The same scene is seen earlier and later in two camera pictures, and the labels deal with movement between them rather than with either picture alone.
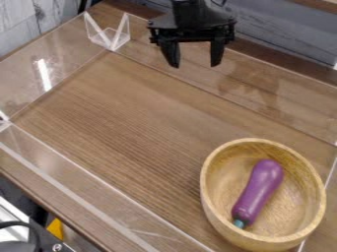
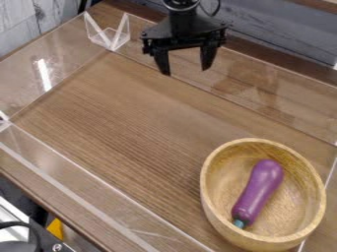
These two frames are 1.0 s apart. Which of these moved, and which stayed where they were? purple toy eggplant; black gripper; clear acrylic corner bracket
Moved: black gripper
Stayed: clear acrylic corner bracket; purple toy eggplant
